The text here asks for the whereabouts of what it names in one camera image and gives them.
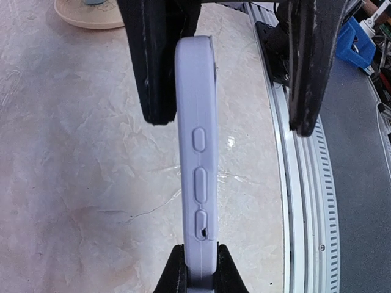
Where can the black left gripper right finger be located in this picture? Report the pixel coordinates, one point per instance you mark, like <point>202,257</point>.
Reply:
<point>226,277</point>

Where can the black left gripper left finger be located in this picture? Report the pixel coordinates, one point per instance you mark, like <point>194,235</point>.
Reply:
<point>174,278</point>

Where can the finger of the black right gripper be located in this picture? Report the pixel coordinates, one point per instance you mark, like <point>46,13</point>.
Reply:
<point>313,28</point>
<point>153,29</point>

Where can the lavender phone case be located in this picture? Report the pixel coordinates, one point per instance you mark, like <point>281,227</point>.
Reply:
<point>196,95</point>

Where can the beige round plate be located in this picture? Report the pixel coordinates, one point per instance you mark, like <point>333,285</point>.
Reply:
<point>98,17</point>

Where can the blue plastic part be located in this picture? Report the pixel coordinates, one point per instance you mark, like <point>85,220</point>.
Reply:
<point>354,45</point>

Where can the light blue cup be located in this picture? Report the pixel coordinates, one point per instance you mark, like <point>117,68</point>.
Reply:
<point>94,2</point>

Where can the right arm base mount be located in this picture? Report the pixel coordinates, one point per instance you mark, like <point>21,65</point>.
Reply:
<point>275,47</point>

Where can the front aluminium rail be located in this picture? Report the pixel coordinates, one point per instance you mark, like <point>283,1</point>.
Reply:
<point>310,216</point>

